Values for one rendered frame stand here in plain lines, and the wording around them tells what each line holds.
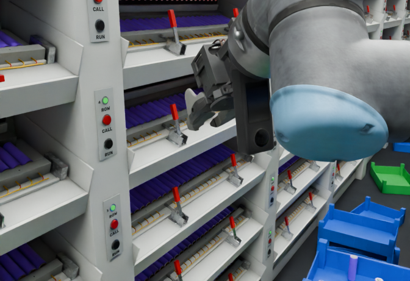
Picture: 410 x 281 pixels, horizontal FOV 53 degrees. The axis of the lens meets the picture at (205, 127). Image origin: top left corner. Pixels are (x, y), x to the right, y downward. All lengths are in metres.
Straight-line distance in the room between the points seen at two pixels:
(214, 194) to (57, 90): 0.61
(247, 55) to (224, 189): 0.73
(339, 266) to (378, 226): 0.91
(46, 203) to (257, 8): 0.45
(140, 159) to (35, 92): 0.29
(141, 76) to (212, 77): 0.25
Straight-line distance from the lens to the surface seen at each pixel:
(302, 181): 1.76
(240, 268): 1.52
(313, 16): 0.37
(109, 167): 0.76
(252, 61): 0.48
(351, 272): 1.13
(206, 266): 1.21
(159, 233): 0.97
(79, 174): 0.74
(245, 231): 1.37
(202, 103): 0.58
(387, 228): 2.06
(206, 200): 1.11
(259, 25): 0.45
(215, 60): 0.57
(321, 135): 0.34
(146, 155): 0.86
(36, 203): 0.71
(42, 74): 0.66
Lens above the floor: 1.06
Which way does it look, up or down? 17 degrees down
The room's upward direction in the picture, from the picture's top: straight up
